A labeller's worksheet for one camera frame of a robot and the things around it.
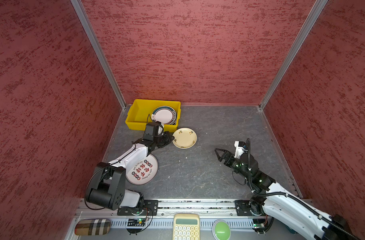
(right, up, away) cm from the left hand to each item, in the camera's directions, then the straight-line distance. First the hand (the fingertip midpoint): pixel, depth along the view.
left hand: (174, 140), depth 88 cm
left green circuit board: (-17, -38, -17) cm, 45 cm away
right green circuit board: (+43, -38, -17) cm, 60 cm away
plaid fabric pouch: (-37, -37, -21) cm, 56 cm away
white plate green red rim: (-8, +16, +20) cm, 27 cm away
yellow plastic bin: (-30, +18, +28) cm, 45 cm away
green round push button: (+23, -39, -21) cm, 50 cm away
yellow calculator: (+7, -38, -20) cm, 43 cm away
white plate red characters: (-17, -19, -2) cm, 26 cm away
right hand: (+24, -7, -9) cm, 26 cm away
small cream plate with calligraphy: (+6, +1, 0) cm, 6 cm away
